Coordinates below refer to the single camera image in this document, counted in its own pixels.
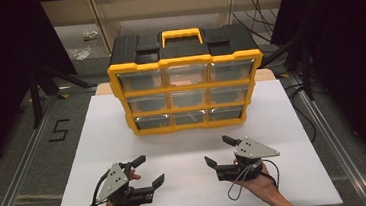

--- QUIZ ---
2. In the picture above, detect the white foam board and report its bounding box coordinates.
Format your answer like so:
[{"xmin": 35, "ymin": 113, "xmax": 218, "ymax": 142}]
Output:
[{"xmin": 43, "ymin": 74, "xmax": 345, "ymax": 206}]

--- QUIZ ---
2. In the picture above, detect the black metal stand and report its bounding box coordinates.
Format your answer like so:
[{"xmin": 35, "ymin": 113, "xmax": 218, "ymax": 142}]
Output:
[
  {"xmin": 259, "ymin": 35, "xmax": 315, "ymax": 106},
  {"xmin": 26, "ymin": 59, "xmax": 101, "ymax": 130}
]

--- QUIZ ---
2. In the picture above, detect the beige shelf unit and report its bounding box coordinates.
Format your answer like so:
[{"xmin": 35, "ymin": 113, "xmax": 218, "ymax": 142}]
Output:
[{"xmin": 40, "ymin": 0, "xmax": 291, "ymax": 51}]

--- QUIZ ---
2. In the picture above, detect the right hand-held gripper cable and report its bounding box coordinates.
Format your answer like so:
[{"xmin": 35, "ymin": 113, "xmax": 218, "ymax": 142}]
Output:
[{"xmin": 224, "ymin": 157, "xmax": 283, "ymax": 202}]

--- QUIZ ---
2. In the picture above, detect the yellow carry handle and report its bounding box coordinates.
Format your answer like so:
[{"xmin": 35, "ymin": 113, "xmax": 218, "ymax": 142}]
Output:
[{"xmin": 160, "ymin": 26, "xmax": 204, "ymax": 49}]

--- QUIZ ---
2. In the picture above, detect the large crumpled clear plastic bag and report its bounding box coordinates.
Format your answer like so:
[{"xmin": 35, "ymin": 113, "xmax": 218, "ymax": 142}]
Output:
[{"xmin": 65, "ymin": 45, "xmax": 93, "ymax": 63}]

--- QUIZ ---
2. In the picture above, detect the person's right hand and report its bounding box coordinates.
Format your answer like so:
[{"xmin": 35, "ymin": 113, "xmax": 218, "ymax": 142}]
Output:
[{"xmin": 230, "ymin": 154, "xmax": 282, "ymax": 206}]

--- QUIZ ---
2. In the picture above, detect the aluminium floor rail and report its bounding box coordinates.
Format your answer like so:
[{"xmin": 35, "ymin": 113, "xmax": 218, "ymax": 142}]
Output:
[
  {"xmin": 287, "ymin": 66, "xmax": 366, "ymax": 206},
  {"xmin": 0, "ymin": 90, "xmax": 71, "ymax": 206}
]

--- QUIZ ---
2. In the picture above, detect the small clear plastic drawer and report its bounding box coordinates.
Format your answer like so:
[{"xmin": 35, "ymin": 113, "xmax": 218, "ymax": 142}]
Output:
[{"xmin": 172, "ymin": 109, "xmax": 208, "ymax": 127}]

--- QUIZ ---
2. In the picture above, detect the hand-held gripper cable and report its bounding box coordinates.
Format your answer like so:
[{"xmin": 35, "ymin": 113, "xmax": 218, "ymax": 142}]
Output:
[
  {"xmin": 224, "ymin": 157, "xmax": 283, "ymax": 202},
  {"xmin": 82, "ymin": 171, "xmax": 114, "ymax": 206}
]

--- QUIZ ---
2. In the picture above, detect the bundle of hanging black cables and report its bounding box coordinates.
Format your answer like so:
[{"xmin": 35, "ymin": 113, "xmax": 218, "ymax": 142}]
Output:
[{"xmin": 230, "ymin": 0, "xmax": 282, "ymax": 46}]

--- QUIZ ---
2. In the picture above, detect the left hand-held gripper cable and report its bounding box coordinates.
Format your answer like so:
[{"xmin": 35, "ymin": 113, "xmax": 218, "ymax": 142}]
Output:
[{"xmin": 82, "ymin": 171, "xmax": 114, "ymax": 206}]

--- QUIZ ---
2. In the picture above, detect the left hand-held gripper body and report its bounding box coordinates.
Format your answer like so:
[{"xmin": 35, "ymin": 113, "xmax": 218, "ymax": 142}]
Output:
[{"xmin": 91, "ymin": 159, "xmax": 158, "ymax": 206}]

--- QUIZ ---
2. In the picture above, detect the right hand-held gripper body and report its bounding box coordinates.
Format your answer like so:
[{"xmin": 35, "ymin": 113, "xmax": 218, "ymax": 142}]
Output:
[{"xmin": 213, "ymin": 134, "xmax": 283, "ymax": 184}]

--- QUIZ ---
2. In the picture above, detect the grid of clear organizer drawers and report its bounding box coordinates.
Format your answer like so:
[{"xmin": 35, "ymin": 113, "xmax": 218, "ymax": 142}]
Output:
[{"xmin": 116, "ymin": 58, "xmax": 261, "ymax": 132}]

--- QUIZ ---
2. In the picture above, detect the small crumpled clear plastic bag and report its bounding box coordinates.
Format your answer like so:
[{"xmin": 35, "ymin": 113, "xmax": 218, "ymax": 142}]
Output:
[{"xmin": 82, "ymin": 28, "xmax": 100, "ymax": 42}]

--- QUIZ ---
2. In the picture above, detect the yellow black drawer organizer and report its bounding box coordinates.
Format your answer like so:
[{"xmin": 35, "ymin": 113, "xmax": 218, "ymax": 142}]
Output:
[{"xmin": 104, "ymin": 21, "xmax": 270, "ymax": 139}]

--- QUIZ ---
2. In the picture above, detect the black curtain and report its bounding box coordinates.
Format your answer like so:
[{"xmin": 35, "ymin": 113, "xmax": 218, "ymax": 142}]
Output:
[
  {"xmin": 266, "ymin": 0, "xmax": 366, "ymax": 203},
  {"xmin": 0, "ymin": 0, "xmax": 86, "ymax": 182}
]

